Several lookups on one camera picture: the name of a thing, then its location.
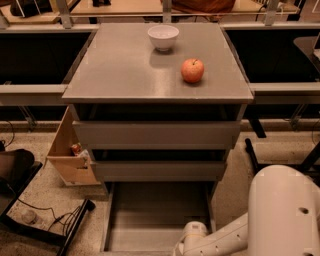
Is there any grey bottom drawer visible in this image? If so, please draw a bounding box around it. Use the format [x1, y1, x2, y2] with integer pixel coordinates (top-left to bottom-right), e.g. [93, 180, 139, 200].
[102, 182, 216, 256]

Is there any grey drawer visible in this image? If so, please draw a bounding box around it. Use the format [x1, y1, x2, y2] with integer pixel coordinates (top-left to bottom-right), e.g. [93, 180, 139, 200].
[102, 182, 216, 256]
[91, 161, 226, 182]
[73, 121, 240, 150]

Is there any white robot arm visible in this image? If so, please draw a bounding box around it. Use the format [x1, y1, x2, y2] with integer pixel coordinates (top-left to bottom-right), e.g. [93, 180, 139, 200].
[173, 165, 320, 256]

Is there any grey top drawer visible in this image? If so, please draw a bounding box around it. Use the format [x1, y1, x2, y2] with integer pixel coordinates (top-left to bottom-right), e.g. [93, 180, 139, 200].
[73, 121, 240, 150]

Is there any grey drawer cabinet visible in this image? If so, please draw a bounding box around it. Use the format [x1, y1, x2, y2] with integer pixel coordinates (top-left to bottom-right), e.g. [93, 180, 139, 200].
[61, 22, 254, 198]

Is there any grey middle drawer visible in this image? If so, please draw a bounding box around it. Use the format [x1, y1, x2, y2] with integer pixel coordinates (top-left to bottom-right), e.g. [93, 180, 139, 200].
[91, 161, 226, 182]

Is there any red apple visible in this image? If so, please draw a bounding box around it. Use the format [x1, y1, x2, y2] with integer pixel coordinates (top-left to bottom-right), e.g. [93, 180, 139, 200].
[181, 58, 204, 83]

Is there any red snack packet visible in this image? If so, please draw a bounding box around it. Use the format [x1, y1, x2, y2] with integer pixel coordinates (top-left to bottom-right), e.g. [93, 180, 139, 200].
[71, 143, 82, 156]

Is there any white ceramic bowl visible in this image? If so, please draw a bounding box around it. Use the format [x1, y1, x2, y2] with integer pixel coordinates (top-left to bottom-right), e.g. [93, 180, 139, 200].
[148, 25, 180, 51]

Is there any cardboard box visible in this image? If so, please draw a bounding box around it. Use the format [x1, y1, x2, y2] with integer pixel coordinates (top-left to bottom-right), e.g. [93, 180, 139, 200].
[47, 109, 99, 185]

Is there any brown bag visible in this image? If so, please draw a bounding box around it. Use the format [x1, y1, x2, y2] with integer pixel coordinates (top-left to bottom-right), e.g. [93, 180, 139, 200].
[171, 0, 236, 13]

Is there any black stand base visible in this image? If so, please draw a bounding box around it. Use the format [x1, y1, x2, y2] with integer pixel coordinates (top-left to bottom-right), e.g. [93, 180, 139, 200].
[245, 138, 320, 178]

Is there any clear plastic bottle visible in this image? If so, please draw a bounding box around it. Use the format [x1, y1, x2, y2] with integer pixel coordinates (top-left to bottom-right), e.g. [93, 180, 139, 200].
[21, 209, 45, 229]

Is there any black cable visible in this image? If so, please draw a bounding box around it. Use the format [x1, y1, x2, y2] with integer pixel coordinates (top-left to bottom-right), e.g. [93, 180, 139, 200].
[0, 176, 83, 236]

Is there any black cart frame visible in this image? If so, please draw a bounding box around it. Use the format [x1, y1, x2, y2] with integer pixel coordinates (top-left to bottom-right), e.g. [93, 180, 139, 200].
[0, 149, 95, 256]

